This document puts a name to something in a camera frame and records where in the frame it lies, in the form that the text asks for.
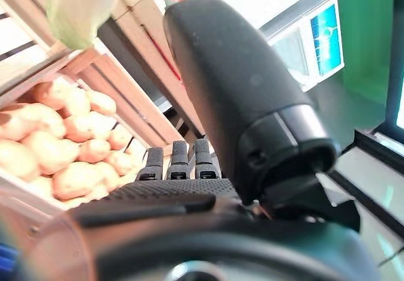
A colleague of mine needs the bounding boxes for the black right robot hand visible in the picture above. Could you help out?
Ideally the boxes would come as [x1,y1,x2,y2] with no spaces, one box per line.
[68,0,361,231]

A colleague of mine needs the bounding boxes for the napa cabbage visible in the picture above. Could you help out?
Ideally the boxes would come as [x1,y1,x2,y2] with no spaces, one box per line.
[47,0,121,50]

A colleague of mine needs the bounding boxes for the wooden display shelf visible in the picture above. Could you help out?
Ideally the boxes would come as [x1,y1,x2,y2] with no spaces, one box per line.
[94,0,222,143]

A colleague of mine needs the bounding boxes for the white and blue box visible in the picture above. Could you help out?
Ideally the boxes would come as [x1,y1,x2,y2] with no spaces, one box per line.
[258,0,345,93]

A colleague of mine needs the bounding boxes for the wooden potato crate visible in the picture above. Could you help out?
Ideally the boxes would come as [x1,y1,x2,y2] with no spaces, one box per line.
[0,49,183,231]

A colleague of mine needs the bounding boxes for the brown potato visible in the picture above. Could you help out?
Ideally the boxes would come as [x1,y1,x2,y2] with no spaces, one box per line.
[105,150,134,177]
[107,123,134,151]

